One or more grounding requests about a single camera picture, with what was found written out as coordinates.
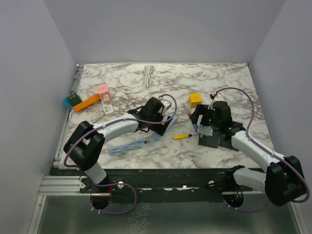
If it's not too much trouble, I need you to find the yellow cube socket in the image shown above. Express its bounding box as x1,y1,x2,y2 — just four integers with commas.
188,93,202,108

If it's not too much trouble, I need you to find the light blue power strip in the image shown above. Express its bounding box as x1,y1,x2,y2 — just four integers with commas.
152,116,177,141

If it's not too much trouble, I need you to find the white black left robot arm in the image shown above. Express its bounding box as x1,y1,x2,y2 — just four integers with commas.
63,94,177,193

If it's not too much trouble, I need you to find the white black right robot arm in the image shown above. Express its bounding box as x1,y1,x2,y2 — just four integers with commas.
190,101,310,206

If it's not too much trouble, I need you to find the teal blue plug block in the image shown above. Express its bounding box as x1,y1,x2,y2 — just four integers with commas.
63,92,82,109

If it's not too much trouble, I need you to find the blue red screwdriver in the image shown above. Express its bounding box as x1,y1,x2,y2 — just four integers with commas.
183,103,199,133

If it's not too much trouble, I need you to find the black flat block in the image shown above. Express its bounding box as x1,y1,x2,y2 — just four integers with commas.
217,121,246,152

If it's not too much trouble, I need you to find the black block under box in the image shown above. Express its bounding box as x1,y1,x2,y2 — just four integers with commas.
198,132,219,148

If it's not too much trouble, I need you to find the white green usb charger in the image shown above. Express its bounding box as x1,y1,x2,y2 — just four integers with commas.
101,100,114,116

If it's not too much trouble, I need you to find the orange power strip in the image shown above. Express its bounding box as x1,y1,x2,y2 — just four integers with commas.
73,94,100,112

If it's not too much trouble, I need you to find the light blue coiled cable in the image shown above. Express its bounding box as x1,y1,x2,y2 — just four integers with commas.
108,136,154,156

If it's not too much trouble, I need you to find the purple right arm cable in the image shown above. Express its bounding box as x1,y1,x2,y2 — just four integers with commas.
214,87,308,213

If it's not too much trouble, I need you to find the yellow handled screwdriver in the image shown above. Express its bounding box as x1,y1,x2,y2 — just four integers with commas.
173,134,193,140

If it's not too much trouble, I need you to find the white coiled cable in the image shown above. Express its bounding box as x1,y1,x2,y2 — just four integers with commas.
108,64,155,95

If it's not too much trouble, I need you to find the white cable bundle left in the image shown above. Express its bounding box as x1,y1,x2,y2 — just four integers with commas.
69,107,104,130

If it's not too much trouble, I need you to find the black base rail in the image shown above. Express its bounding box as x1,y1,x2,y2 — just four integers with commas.
50,167,281,203

